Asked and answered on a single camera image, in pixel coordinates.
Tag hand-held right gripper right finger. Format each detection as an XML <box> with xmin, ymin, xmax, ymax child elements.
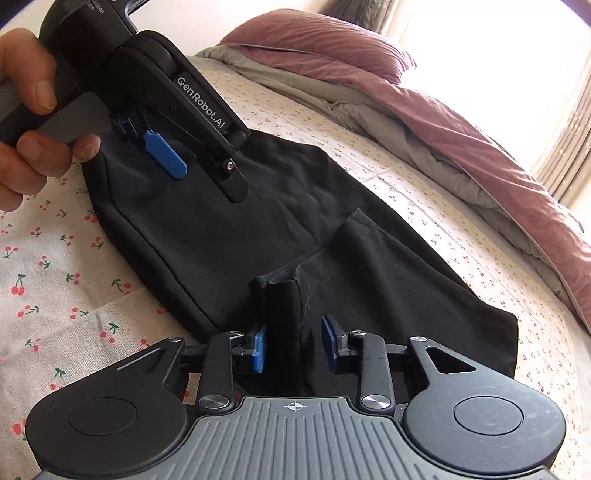
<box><xmin>321</xmin><ymin>314</ymin><xmax>477</xmax><ymax>411</ymax></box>

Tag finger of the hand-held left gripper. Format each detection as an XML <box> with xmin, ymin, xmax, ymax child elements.
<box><xmin>207</xmin><ymin>150</ymin><xmax>250</xmax><ymax>204</ymax></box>
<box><xmin>142</xmin><ymin>128</ymin><xmax>188</xmax><ymax>180</ymax></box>

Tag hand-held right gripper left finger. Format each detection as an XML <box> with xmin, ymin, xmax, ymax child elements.
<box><xmin>117</xmin><ymin>323</ymin><xmax>269</xmax><ymax>411</ymax></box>

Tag black pants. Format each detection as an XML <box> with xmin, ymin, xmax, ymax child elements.
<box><xmin>81</xmin><ymin>124</ymin><xmax>519</xmax><ymax>398</ymax></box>

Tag person's left hand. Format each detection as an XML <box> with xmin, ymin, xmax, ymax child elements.
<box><xmin>0</xmin><ymin>28</ymin><xmax>102</xmax><ymax>213</ymax></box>

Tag pink pillow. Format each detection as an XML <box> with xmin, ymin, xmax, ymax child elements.
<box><xmin>219</xmin><ymin>9</ymin><xmax>416</xmax><ymax>84</ymax></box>

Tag cherry print bed sheet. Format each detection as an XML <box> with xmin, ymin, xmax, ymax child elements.
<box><xmin>0</xmin><ymin>46</ymin><xmax>591</xmax><ymax>480</ymax></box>

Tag grey hanging garment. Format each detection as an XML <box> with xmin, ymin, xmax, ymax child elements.
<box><xmin>332</xmin><ymin>0</ymin><xmax>399</xmax><ymax>35</ymax></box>

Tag pink and grey duvet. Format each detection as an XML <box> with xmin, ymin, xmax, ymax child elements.
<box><xmin>194</xmin><ymin>44</ymin><xmax>591</xmax><ymax>333</ymax></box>

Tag window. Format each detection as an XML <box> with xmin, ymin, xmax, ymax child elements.
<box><xmin>402</xmin><ymin>9</ymin><xmax>589</xmax><ymax>167</ymax></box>

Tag grey star print curtain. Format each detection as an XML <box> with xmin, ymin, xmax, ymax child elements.
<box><xmin>536</xmin><ymin>78</ymin><xmax>591</xmax><ymax>208</ymax></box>

